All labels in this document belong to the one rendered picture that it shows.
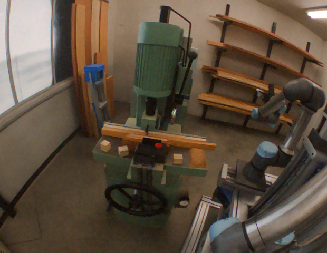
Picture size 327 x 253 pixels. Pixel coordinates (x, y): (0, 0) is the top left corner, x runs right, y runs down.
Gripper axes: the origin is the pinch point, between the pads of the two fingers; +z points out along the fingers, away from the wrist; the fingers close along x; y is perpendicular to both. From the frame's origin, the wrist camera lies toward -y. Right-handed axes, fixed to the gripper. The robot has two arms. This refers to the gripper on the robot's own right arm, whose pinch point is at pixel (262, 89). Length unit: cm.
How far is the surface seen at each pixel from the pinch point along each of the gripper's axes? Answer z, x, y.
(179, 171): -67, -66, 29
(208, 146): -50, -51, 24
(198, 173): -66, -56, 30
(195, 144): -51, -58, 23
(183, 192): -63, -62, 54
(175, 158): -66, -68, 21
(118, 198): -71, -104, 61
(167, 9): -42, -75, -47
